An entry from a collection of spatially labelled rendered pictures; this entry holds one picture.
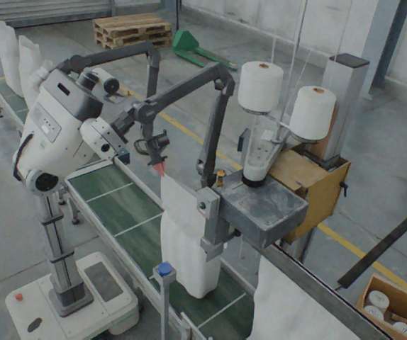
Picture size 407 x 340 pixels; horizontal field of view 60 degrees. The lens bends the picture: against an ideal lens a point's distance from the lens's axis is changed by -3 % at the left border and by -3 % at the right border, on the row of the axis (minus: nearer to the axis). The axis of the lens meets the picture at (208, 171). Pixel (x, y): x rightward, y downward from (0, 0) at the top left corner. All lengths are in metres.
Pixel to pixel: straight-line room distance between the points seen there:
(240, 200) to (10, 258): 2.13
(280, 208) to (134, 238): 1.37
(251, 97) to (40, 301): 1.69
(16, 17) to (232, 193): 7.69
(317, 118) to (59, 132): 0.96
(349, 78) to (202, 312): 1.41
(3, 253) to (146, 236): 1.17
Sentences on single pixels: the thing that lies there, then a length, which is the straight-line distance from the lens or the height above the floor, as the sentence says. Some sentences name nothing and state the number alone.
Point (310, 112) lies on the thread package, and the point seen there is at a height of 1.63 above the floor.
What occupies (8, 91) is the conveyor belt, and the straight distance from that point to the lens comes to 4.65.
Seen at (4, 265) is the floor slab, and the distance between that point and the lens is 3.02.
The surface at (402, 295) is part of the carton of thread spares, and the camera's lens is 2.82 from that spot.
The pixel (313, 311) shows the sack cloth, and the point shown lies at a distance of 1.51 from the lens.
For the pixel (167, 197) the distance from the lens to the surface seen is 1.98.
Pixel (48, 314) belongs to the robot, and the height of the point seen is 0.26.
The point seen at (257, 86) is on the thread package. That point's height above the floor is 1.64.
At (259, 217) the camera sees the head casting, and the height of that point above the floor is 1.34.
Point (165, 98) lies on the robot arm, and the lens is 1.42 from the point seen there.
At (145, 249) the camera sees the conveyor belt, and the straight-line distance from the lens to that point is 2.38.
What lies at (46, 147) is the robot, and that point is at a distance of 1.54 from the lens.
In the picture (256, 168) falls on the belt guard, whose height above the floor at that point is 1.42.
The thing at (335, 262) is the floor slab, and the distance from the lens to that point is 3.08.
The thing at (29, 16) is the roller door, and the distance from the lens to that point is 8.71.
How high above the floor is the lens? 2.16
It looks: 36 degrees down
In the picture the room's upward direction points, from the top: 5 degrees clockwise
